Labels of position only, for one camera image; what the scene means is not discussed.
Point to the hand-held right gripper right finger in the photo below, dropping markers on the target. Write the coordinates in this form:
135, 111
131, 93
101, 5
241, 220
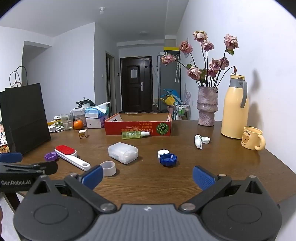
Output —
203, 178

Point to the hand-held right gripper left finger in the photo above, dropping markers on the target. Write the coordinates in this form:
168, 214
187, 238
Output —
92, 177

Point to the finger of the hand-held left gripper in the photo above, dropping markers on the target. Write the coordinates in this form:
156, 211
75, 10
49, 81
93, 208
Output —
10, 157
49, 167

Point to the purple bottle cap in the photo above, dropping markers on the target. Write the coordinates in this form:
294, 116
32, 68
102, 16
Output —
50, 156

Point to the red and white lint brush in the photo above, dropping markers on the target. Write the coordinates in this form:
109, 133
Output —
66, 150

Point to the white squeeze tube bottle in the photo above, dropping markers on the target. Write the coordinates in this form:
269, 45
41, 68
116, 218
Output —
198, 141

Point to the white ridged bottle cap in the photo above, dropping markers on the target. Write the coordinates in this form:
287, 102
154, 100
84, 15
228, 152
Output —
163, 152
205, 140

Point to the blue bottle cap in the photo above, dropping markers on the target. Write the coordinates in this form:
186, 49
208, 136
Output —
168, 160

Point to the green spray bottle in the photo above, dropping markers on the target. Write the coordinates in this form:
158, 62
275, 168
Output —
131, 134

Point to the red cardboard box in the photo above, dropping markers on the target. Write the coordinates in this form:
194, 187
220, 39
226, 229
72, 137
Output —
138, 128

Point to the beige tape roll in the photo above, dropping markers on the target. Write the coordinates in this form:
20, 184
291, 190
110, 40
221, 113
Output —
110, 171

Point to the colourful printed packet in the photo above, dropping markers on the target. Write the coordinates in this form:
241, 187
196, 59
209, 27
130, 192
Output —
3, 139

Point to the clear plastic swab box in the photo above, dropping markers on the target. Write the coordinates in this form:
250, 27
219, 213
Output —
122, 153

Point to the black paper bag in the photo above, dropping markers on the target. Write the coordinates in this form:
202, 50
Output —
23, 115

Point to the white and yellow charger cube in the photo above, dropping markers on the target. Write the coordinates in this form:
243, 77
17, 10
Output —
82, 134

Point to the clear drinking glass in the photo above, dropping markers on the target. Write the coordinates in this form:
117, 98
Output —
67, 122

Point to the orange fruit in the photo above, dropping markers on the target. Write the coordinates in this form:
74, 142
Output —
78, 124

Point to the purple and white tissue pack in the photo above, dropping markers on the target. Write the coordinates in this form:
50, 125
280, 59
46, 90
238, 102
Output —
96, 122

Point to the clear plastic food container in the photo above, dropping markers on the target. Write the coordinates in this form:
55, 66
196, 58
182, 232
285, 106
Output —
78, 113

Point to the yellow bear mug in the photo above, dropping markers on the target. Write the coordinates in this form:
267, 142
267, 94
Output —
251, 139

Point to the blue tissue pack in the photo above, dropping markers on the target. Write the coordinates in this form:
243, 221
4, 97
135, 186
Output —
94, 112

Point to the white round container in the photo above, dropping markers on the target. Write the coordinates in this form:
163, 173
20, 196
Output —
86, 106

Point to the pink textured vase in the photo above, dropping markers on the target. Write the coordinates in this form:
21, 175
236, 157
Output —
207, 106

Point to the yellow thermos jug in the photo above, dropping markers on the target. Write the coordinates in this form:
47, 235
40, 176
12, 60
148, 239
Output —
233, 111

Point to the black plastic holder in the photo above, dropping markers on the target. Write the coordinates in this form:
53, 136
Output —
84, 102

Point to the purple translucent wrap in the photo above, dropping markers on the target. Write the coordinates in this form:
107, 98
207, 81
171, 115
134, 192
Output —
187, 95

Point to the dark side door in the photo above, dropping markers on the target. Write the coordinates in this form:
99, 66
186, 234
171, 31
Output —
109, 88

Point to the dark brown entrance door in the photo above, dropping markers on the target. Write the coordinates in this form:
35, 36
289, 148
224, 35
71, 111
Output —
136, 92

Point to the dried pink roses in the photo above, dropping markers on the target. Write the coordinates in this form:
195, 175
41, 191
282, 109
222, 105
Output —
194, 72

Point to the grey refrigerator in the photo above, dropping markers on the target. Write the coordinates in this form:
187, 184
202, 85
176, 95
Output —
165, 78

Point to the white folded umbrella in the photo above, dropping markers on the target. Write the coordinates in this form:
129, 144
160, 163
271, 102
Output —
177, 69

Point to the white paper note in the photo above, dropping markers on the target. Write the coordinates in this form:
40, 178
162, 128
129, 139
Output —
134, 73

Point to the yellow and black box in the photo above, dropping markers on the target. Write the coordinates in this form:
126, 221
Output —
171, 49

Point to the white ceiling lamp socket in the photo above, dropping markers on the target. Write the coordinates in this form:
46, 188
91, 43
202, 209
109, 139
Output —
101, 9

